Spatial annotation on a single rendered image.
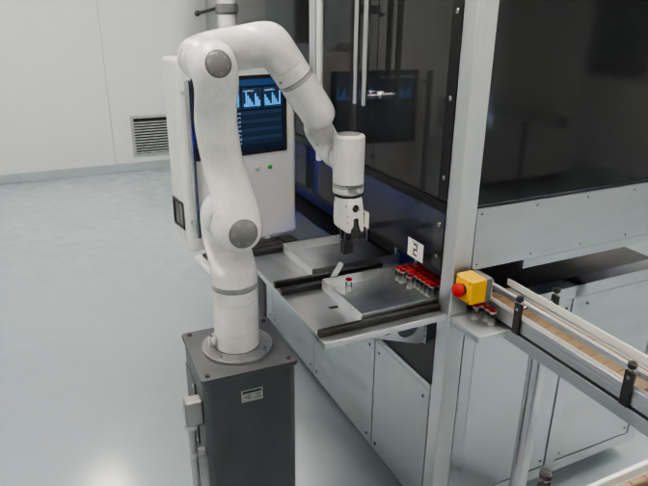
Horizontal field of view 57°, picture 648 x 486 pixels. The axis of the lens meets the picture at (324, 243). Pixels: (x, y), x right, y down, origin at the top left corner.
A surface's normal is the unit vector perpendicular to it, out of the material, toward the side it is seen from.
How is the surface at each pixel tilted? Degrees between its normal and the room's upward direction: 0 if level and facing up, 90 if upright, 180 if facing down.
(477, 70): 90
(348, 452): 0
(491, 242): 90
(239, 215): 64
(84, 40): 90
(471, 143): 90
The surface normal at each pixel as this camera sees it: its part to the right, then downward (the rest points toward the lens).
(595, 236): 0.43, 0.33
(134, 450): 0.01, -0.93
